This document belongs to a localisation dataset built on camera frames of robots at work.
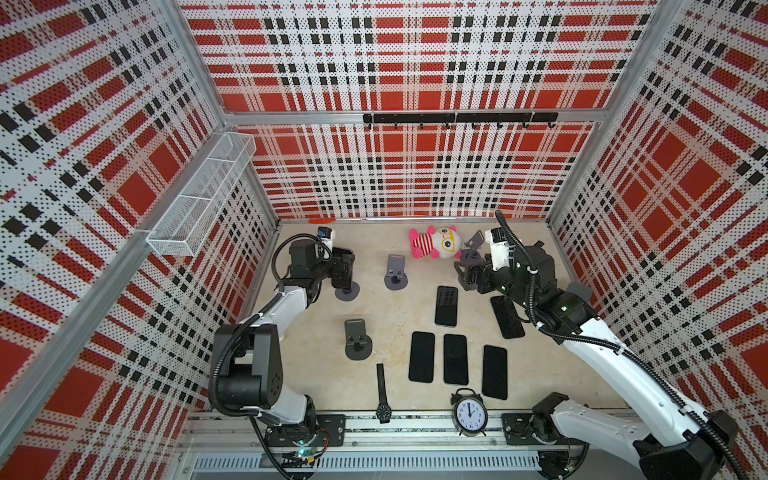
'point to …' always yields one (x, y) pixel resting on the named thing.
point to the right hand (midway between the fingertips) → (472, 263)
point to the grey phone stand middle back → (396, 278)
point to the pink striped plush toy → (443, 243)
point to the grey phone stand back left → (348, 294)
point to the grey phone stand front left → (358, 345)
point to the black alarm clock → (470, 413)
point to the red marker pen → (323, 220)
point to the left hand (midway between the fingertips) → (341, 258)
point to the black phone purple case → (422, 357)
